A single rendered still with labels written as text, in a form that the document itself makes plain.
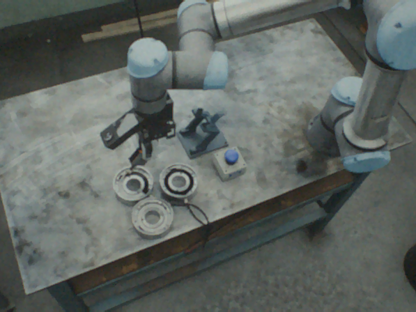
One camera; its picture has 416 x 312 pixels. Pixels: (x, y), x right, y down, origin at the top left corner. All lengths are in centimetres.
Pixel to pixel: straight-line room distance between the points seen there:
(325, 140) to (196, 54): 59
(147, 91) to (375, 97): 48
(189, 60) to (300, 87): 71
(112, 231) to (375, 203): 151
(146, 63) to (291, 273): 142
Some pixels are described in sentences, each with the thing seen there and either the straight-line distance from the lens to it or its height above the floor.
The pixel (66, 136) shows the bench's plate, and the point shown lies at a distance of 132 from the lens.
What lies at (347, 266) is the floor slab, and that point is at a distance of 213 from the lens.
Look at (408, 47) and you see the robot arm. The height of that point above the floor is 137.
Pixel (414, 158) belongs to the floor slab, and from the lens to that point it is 258.
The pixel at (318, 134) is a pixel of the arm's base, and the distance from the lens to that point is 132.
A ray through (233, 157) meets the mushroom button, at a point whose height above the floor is 87.
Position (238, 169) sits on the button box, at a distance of 120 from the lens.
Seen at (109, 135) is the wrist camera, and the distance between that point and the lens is 97.
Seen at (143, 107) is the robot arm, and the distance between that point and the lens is 90.
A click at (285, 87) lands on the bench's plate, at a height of 80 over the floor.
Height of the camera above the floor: 187
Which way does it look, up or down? 57 degrees down
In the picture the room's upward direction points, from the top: 10 degrees clockwise
